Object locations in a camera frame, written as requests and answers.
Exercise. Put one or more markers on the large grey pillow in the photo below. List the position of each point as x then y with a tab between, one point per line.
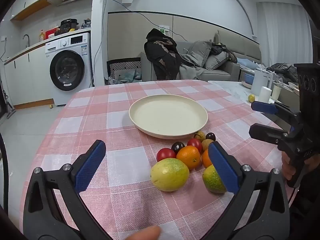
200	52

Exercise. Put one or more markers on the white cup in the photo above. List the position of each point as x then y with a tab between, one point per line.
265	95

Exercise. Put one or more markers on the white wall cabinet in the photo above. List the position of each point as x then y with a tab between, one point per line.
30	6

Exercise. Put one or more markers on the dark grey coat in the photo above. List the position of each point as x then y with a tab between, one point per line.
282	70

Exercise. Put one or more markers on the small yellow fruit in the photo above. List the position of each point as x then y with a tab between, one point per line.
251	98

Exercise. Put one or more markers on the black jacket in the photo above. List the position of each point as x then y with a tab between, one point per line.
162	55

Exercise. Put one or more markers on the white kitchen counter cabinet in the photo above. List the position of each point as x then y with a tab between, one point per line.
30	80

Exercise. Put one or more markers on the white curtain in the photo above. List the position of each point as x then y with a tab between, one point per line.
285	35

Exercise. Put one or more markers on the yellow bottle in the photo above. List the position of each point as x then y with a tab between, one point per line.
41	37

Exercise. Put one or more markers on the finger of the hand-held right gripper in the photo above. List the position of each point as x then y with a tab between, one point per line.
263	106
265	132

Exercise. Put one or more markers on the brown longan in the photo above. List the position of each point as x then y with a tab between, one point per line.
206	144
200	136

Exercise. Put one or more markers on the small grey pillow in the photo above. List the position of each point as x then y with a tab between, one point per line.
216	61

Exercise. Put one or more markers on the grey blanket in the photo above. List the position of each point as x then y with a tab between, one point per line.
191	71

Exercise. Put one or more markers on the cream round plate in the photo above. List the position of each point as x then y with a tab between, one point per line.
167	115

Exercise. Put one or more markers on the teal crumpled bag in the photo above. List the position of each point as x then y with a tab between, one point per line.
128	76

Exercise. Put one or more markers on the orange mandarin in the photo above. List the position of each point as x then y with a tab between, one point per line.
188	156
206	158

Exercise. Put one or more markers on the dark clothes pile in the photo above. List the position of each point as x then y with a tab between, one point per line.
222	50

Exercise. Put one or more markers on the person's left hand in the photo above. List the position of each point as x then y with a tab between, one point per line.
147	233

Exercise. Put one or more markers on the cream cup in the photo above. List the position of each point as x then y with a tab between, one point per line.
276	92

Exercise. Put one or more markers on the black pressure cooker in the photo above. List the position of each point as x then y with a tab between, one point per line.
68	26

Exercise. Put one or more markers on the black white patterned basket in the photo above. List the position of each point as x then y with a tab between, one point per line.
123	65

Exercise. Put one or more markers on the person's right hand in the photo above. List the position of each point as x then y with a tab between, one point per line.
287	166

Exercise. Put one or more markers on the red box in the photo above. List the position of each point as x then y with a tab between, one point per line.
50	33

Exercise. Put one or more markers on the yellow green guava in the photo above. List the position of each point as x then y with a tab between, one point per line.
170	175
212	180

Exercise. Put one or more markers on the white kettle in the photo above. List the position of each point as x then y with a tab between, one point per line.
261	80

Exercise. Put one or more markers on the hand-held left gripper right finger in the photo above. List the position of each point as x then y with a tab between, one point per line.
223	167

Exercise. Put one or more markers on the dark purple plum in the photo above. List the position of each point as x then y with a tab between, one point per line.
210	136
178	146

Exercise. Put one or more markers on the grey bag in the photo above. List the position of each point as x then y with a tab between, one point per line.
85	24

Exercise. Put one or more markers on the kitchen faucet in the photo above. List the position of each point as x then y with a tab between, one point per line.
27	40

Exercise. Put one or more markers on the pink checked tablecloth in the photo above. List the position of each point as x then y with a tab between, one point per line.
100	110

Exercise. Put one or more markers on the blue bowl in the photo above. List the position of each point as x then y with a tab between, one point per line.
248	80

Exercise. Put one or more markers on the floor mop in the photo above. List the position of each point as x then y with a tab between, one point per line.
10	110

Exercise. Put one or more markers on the wall socket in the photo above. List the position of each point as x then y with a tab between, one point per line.
164	29

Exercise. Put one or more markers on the red tomato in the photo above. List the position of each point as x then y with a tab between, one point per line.
195	143
165	153

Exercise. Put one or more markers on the grey sofa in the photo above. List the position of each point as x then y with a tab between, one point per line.
220	73

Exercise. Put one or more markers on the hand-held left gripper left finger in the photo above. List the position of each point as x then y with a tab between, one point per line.
91	165

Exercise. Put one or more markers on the white washing machine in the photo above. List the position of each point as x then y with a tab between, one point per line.
70	72

